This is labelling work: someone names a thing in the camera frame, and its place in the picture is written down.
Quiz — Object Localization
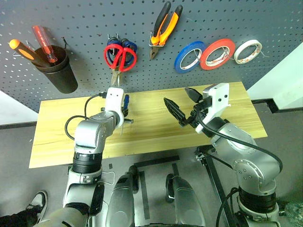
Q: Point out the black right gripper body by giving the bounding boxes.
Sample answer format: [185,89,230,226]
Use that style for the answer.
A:
[189,96,214,129]

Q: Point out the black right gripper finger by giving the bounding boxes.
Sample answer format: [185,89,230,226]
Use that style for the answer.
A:
[163,97,188,127]
[184,87,203,104]

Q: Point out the large red tape roll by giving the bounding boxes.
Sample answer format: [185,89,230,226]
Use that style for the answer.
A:
[200,38,236,71]

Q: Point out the red handled scissors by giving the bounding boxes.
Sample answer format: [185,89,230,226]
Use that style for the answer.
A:
[103,44,138,86]

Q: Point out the orange and black pliers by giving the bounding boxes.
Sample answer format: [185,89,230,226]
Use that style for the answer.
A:
[149,1,184,61]

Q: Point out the black cup holder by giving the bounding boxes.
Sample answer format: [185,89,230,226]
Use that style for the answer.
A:
[35,44,79,94]

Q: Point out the blue tape roll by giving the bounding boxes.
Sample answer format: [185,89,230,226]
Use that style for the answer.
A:
[174,41,206,74]

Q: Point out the white tape roll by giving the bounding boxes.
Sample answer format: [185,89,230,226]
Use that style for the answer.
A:
[233,39,263,65]

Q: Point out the grey rounded robot leg shell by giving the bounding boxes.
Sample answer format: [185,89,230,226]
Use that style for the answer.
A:
[165,174,205,227]
[105,165,139,227]

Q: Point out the dark grey perforated pegboard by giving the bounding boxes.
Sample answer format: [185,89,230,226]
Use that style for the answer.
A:
[0,0,303,113]

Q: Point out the orange and black screwdriver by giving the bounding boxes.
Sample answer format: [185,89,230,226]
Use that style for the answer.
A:
[9,39,52,68]

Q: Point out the black and white sneaker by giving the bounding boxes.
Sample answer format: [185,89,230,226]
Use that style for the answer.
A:
[27,190,49,224]

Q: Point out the dark trouser leg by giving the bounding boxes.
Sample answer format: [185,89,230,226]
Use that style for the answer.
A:
[0,207,32,227]

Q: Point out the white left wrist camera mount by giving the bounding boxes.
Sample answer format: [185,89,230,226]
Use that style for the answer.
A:
[104,87,125,127]

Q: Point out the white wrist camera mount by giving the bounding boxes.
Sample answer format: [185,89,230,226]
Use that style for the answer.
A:
[195,82,232,133]
[104,87,125,127]

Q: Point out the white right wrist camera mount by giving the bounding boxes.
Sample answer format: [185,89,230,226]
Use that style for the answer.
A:
[195,82,232,133]

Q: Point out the black metal table frame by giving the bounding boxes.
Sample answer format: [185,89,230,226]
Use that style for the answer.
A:
[194,145,235,227]

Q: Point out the metal pegboard hook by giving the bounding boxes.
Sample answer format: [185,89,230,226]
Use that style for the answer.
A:
[148,30,167,47]

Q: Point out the blue handled scissors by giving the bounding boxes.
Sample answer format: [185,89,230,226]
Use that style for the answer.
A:
[107,37,138,69]

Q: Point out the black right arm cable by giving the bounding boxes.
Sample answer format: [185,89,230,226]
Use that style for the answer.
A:
[196,113,284,174]

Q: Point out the red transparent handle screwdriver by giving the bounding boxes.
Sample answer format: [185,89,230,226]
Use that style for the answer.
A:
[32,25,58,63]

